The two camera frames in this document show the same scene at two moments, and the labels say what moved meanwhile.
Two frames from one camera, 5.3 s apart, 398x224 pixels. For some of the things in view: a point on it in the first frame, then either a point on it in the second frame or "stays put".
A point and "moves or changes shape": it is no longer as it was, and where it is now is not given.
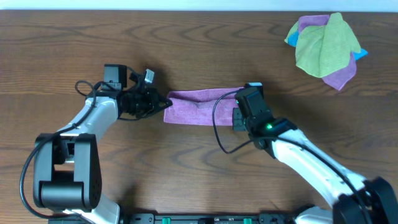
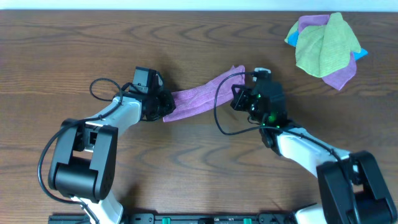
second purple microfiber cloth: (344, 78) stays put
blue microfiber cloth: (292, 40) stays put
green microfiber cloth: (324, 50) stays put
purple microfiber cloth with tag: (195, 107) moves or changes shape
